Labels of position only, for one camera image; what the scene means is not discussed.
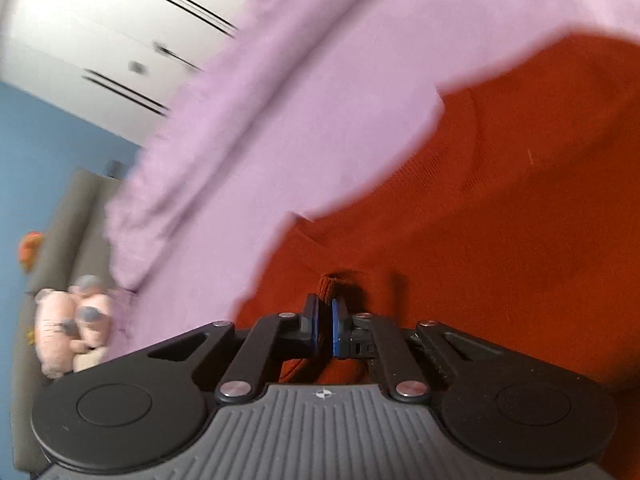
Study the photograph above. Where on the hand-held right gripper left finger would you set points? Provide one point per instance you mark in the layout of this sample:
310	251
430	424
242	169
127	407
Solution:
312	327

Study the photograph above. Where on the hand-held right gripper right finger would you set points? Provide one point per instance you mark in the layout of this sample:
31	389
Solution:
338	327

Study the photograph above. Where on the red knit sweater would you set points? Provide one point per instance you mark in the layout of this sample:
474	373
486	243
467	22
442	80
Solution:
500	210

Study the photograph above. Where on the purple bed sheet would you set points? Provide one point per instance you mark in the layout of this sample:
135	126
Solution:
300	110

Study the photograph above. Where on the pink plush pig toy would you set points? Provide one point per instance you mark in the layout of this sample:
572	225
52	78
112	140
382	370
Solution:
54	330
94	317

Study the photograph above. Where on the grey sofa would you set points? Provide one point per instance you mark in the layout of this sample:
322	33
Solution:
65	240

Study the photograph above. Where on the orange plush toy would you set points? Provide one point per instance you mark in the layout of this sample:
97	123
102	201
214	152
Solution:
30	250

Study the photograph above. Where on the white wardrobe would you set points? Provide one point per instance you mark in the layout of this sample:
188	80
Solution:
100	25

